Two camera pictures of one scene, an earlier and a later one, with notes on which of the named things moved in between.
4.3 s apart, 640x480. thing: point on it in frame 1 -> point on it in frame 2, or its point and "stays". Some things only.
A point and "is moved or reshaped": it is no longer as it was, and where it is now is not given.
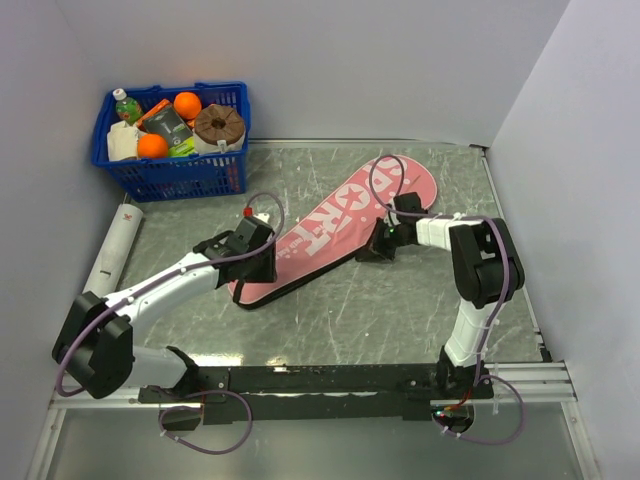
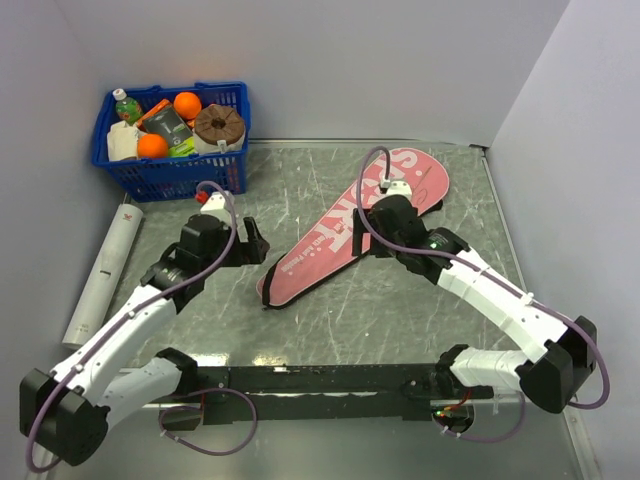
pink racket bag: x=331 y=237 is moved or reshaped
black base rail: x=312 y=393 stays
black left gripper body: x=261 y=269 -> x=232 y=257
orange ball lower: x=152 y=146 stays
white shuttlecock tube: x=106 y=271 stays
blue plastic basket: x=180 y=177 stays
